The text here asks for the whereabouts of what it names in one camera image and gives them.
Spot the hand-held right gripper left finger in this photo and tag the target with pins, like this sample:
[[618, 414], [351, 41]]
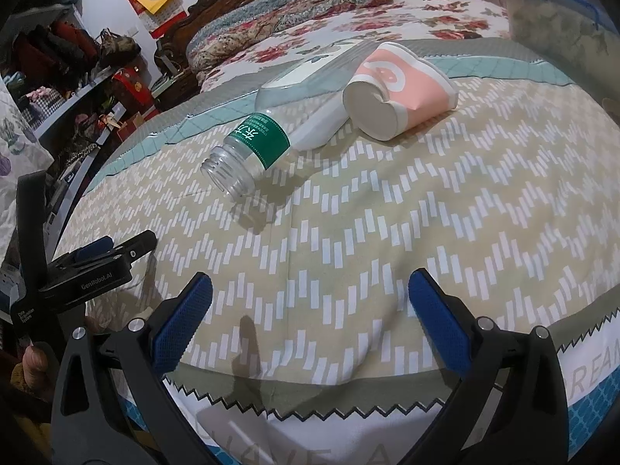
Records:
[[181, 322]]

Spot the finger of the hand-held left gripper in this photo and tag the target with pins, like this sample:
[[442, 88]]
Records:
[[123, 247]]

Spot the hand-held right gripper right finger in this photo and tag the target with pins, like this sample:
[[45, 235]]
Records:
[[438, 322]]

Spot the clear bottle with green label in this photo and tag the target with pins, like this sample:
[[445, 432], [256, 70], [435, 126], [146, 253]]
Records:
[[252, 147]]

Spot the person's left hand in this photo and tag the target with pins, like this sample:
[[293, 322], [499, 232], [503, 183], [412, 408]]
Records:
[[36, 363]]

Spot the beige zigzag blanket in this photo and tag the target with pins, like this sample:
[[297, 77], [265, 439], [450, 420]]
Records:
[[387, 232]]

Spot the pale floral cloth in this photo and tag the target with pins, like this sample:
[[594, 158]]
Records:
[[19, 155]]

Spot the red gift box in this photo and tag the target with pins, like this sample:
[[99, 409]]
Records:
[[135, 87]]

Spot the cluttered storage shelf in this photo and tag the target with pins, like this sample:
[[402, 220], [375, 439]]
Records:
[[53, 68]]

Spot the brown handbag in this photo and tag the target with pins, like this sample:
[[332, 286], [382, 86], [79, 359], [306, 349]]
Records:
[[116, 46]]

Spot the flat white box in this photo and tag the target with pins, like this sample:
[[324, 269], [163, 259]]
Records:
[[315, 116]]

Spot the pink and white paper cup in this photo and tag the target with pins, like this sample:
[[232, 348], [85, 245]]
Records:
[[402, 92]]

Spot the carved wooden headboard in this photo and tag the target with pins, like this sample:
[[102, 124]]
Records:
[[213, 2]]

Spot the floral patchwork quilt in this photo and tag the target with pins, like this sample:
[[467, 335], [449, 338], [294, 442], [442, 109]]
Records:
[[290, 14]]

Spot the floral bed sheet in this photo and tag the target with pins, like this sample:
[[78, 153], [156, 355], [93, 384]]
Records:
[[436, 14]]

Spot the red and yellow wall calendar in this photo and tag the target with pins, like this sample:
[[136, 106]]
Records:
[[155, 2]]

